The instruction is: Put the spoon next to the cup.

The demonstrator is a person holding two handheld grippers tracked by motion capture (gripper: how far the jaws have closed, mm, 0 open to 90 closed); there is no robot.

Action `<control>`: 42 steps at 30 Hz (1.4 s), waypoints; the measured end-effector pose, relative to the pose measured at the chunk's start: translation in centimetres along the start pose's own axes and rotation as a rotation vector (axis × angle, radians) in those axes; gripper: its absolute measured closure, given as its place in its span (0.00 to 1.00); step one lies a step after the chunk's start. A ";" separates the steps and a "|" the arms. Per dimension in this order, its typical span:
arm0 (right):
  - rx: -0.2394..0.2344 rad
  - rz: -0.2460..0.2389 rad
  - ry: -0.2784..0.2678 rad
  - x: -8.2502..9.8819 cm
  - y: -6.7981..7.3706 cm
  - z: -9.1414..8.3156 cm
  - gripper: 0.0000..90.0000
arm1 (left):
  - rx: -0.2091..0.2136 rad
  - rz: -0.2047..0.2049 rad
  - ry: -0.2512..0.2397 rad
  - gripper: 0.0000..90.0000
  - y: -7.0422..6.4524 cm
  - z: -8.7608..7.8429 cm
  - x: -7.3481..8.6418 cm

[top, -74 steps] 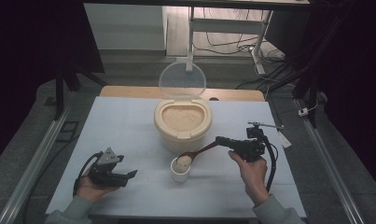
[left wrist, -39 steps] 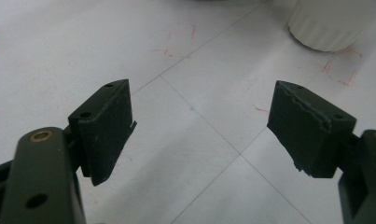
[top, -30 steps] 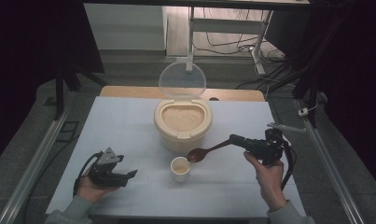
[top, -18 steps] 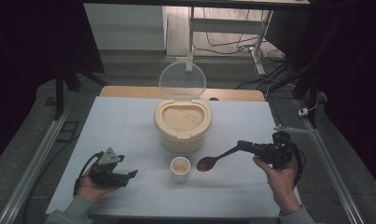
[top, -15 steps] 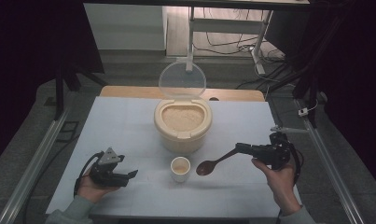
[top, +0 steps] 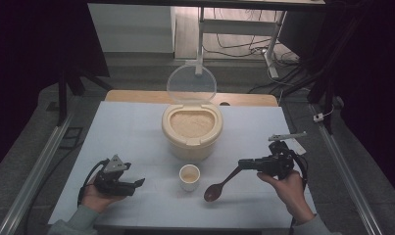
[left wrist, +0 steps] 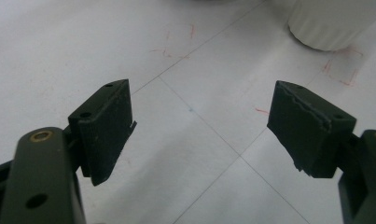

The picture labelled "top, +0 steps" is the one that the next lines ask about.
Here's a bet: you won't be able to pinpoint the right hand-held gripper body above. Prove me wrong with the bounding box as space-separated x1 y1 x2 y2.
258 131 308 181

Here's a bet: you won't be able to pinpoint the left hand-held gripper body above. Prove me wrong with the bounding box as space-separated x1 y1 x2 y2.
93 154 136 198

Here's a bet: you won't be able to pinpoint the brown wooden spoon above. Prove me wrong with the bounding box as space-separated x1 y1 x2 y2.
203 165 244 203

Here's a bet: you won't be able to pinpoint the white cup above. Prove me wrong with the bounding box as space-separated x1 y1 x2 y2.
178 164 201 193

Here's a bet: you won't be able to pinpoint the beige rice container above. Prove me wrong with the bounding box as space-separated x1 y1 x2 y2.
161 102 224 162

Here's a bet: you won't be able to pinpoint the person's left hand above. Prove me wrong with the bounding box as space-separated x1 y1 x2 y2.
80 181 124 214

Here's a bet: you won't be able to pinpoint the person's right hand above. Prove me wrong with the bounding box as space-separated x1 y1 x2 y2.
256 169 318 225

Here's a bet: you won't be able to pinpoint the white paper label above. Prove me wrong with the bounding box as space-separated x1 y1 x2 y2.
288 138 308 157

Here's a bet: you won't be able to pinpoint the white table sheet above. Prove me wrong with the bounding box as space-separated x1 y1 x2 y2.
47 101 318 230

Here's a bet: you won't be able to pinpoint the wooden table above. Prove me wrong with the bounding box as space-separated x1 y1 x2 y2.
105 89 279 108

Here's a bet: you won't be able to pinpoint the black metal stand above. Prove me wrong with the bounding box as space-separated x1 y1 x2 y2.
307 74 346 135
46 65 114 127

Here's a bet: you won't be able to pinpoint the clear container lid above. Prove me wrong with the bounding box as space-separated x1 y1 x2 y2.
166 63 218 105

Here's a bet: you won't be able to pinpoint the white cabinet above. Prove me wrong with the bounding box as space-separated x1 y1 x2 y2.
87 3 176 55

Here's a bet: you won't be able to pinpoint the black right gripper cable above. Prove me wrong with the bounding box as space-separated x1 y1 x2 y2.
288 151 310 235

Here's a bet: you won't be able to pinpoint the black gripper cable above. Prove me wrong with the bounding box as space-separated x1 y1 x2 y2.
76 159 110 208
288 151 310 235

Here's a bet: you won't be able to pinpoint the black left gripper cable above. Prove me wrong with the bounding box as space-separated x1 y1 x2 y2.
76 159 110 208

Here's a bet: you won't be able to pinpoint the black floor frame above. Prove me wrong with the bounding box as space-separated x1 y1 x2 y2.
58 126 85 151

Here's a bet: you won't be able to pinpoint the aluminium rail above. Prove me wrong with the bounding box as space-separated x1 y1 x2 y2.
0 112 75 235
311 104 386 235

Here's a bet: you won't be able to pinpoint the black floor cables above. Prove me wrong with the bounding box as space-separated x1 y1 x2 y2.
203 8 317 96

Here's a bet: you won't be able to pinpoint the white desk frame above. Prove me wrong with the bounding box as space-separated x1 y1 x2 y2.
195 6 289 79

